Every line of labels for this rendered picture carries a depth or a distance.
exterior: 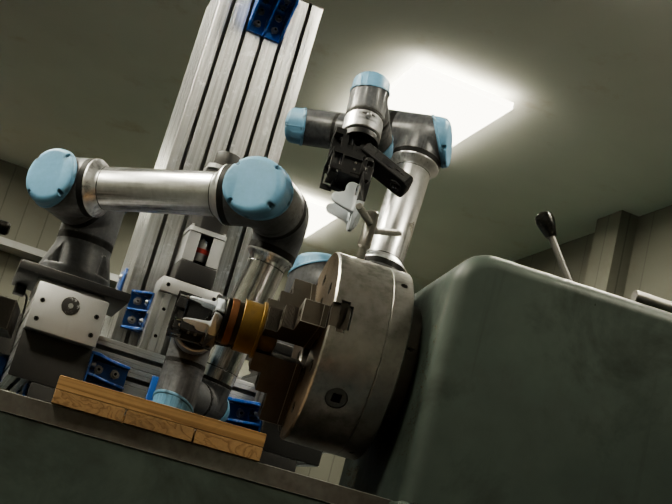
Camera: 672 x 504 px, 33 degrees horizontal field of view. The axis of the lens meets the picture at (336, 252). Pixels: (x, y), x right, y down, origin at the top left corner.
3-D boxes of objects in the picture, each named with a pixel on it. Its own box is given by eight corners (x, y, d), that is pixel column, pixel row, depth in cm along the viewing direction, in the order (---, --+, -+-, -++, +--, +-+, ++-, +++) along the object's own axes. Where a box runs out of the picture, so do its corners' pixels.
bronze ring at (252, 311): (280, 311, 188) (227, 295, 187) (288, 304, 179) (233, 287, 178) (264, 365, 186) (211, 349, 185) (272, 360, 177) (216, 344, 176)
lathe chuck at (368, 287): (317, 450, 197) (365, 278, 203) (353, 458, 167) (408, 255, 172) (267, 436, 196) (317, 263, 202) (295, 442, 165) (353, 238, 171)
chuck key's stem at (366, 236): (359, 277, 185) (378, 211, 187) (347, 274, 186) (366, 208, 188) (362, 280, 187) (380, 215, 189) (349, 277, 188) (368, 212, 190)
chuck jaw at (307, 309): (333, 329, 182) (353, 304, 171) (326, 358, 180) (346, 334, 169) (267, 309, 181) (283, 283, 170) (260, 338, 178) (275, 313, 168)
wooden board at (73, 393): (229, 470, 194) (235, 447, 195) (259, 461, 160) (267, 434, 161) (57, 422, 190) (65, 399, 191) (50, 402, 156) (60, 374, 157)
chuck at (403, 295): (336, 456, 198) (383, 284, 203) (375, 465, 167) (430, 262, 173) (317, 451, 197) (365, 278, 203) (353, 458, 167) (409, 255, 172)
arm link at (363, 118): (375, 140, 220) (389, 114, 213) (372, 158, 217) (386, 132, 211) (339, 128, 219) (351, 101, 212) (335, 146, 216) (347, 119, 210)
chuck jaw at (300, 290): (321, 347, 188) (326, 304, 198) (331, 326, 185) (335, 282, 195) (258, 328, 186) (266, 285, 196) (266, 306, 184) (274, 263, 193)
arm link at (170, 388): (202, 433, 207) (219, 375, 210) (178, 421, 197) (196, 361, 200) (164, 424, 210) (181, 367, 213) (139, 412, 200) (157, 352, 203)
